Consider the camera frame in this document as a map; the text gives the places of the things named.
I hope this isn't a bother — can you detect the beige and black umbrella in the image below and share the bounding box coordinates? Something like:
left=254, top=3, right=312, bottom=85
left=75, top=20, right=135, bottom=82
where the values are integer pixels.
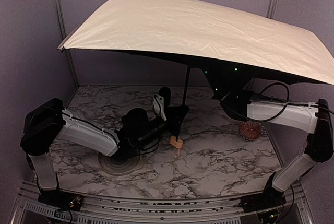
left=56, top=0, right=334, bottom=158

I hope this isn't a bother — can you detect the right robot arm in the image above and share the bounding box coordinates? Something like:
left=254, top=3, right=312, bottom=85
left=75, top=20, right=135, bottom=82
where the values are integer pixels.
left=213, top=86, right=333, bottom=213

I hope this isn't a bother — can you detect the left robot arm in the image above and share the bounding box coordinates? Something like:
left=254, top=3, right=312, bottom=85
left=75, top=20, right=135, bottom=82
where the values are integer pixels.
left=20, top=95, right=189, bottom=211

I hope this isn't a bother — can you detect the grey collapsed silicone lid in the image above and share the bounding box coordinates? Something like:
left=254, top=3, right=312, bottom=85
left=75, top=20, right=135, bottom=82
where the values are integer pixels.
left=98, top=153, right=144, bottom=176

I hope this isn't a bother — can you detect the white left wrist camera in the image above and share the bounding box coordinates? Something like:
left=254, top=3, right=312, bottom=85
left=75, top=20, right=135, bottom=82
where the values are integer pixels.
left=153, top=87, right=171, bottom=121

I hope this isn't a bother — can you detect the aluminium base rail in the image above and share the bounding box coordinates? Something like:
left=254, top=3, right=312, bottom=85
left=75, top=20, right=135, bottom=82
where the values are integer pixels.
left=9, top=181, right=314, bottom=223

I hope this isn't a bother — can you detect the left aluminium frame post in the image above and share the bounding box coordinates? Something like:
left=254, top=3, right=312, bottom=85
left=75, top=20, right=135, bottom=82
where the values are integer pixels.
left=49, top=0, right=79, bottom=88

